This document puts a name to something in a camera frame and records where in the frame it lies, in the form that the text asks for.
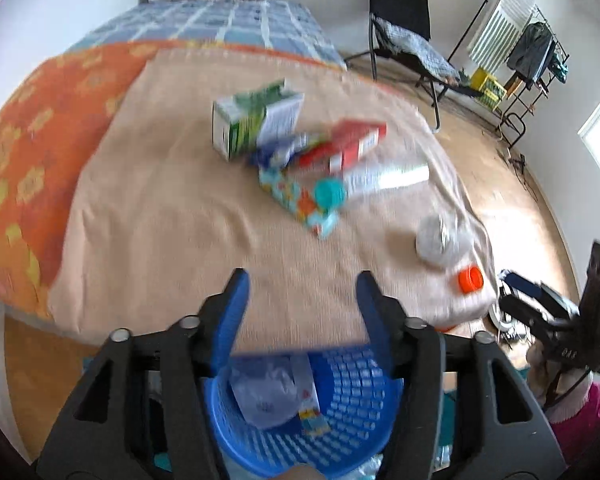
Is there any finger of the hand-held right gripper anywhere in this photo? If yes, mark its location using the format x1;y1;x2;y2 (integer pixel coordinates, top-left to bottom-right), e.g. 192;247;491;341
500;270;551;303
499;296;578;335

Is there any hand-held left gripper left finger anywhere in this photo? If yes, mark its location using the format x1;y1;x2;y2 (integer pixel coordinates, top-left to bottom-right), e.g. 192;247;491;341
36;267;251;480

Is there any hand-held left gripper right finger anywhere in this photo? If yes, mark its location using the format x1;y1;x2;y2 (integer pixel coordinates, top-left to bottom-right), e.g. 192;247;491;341
355;270;568;480

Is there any blue plastic basket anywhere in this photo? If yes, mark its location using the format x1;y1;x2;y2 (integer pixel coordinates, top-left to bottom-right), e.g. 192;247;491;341
202;345;406;478

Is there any fruit print tube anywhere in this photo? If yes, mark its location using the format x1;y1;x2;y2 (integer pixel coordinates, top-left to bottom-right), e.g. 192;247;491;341
258;167;341;241

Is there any person's right forearm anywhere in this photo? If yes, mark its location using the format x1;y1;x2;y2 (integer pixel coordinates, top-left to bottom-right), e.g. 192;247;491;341
545;380;600;463

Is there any person's right hand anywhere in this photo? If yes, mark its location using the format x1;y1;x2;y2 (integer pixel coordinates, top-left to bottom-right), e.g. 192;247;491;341
526;342;595;423

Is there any orange bottle cap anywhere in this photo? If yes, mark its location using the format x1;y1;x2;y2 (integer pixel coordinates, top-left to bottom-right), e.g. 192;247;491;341
456;266;485;293

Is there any white plastic bag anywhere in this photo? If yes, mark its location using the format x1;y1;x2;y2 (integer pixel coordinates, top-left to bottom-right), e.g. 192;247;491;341
230;357;301;428

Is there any crushed clear plastic bottle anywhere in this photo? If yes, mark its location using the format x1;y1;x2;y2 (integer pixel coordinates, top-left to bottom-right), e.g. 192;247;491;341
415;214;473;266

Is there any white packet with colourful print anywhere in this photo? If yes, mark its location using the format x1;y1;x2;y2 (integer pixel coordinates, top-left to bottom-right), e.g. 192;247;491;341
292;355;331;436

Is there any beige blanket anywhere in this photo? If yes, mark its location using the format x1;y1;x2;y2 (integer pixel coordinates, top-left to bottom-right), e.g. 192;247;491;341
47;47;498;356

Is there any clear bottle with teal cap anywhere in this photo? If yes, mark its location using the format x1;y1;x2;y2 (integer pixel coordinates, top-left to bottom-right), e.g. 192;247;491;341
312;160;431;211

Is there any red and white box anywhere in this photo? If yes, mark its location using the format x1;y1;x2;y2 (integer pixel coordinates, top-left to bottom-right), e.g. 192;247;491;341
297;119;387;173

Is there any blue and white packet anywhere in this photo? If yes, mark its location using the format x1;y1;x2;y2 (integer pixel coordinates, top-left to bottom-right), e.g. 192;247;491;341
250;132;311;168

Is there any green and white carton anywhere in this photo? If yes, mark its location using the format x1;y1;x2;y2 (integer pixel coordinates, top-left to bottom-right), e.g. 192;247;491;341
212;79;305;162

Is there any yellow crate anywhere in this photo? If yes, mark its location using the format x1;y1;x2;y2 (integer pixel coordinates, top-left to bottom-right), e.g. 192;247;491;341
470;67;506;108

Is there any dark hanging jacket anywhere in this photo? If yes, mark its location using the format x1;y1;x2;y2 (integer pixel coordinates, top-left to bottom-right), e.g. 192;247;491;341
506;22;556;86

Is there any checked cloth on chair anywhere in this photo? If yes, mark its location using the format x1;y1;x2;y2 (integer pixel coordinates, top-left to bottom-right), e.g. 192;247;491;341
372;15;461;86

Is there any orange flower blanket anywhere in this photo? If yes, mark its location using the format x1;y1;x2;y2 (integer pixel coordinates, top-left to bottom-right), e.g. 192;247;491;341
0;40;351;323

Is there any white striped cloth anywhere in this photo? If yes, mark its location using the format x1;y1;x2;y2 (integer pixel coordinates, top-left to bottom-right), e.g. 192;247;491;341
467;0;538;68

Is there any black clothes rack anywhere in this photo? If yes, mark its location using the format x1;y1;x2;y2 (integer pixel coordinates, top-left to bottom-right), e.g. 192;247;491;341
447;0;571;148

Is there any blue plaid bed sheet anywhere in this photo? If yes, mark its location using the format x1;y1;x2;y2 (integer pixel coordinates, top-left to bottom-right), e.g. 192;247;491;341
67;0;348;71

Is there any black folding chair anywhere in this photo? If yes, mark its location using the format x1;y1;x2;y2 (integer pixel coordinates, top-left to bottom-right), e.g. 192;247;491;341
367;0;481;133

